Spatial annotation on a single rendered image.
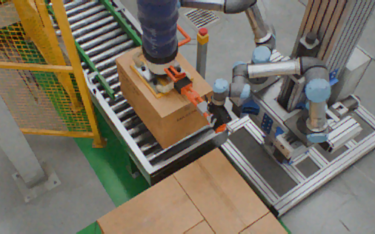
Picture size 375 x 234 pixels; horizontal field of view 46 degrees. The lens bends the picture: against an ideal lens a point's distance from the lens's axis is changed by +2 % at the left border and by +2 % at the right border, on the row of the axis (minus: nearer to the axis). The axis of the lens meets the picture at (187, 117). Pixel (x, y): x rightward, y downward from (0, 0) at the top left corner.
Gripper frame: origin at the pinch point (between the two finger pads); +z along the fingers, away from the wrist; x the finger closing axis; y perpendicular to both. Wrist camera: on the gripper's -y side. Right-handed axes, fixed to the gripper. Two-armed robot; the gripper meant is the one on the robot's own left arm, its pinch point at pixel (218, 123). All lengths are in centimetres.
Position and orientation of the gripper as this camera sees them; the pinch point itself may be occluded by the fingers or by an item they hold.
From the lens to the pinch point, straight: 251.9
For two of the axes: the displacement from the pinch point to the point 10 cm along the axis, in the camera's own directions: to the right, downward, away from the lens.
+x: -8.1, 4.7, -3.3
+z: -0.1, 5.6, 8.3
